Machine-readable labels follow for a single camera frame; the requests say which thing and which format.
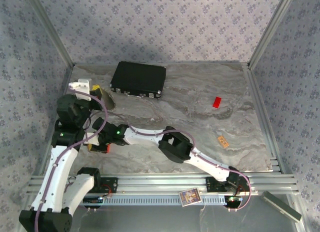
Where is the orange key tag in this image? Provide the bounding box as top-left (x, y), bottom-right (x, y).
top-left (216, 136), bottom-right (230, 149)

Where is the black hard case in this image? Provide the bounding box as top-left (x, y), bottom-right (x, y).
top-left (109, 61), bottom-right (167, 100)

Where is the small circuit board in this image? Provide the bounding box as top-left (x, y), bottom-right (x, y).
top-left (223, 195), bottom-right (244, 208)
top-left (82, 196), bottom-right (104, 206)

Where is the small picture card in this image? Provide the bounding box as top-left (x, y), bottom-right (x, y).
top-left (178, 188), bottom-right (203, 208)

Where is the grey metal bar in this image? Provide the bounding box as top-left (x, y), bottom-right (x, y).
top-left (259, 191), bottom-right (303, 223)

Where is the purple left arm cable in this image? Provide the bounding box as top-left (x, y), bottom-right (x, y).
top-left (34, 89), bottom-right (110, 232)

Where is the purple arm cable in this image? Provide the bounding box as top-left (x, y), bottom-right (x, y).
top-left (34, 89), bottom-right (110, 232)
top-left (86, 111), bottom-right (252, 213)

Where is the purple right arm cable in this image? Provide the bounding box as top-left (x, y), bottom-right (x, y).
top-left (86, 111), bottom-right (252, 213)

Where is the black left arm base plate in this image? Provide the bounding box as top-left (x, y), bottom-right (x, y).
top-left (99, 176), bottom-right (119, 194)

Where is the thin red wire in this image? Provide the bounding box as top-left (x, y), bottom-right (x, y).
top-left (102, 184), bottom-right (113, 198)

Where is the grey slotted cable duct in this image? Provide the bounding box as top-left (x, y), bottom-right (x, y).
top-left (74, 194), bottom-right (227, 207)

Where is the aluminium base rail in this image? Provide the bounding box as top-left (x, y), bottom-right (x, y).
top-left (26, 174), bottom-right (300, 196)

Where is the aluminium frame post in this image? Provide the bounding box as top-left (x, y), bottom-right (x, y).
top-left (24, 0), bottom-right (76, 68)
top-left (246, 0), bottom-right (298, 70)

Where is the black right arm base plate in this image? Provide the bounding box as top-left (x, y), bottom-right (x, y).
top-left (205, 176), bottom-right (252, 193)

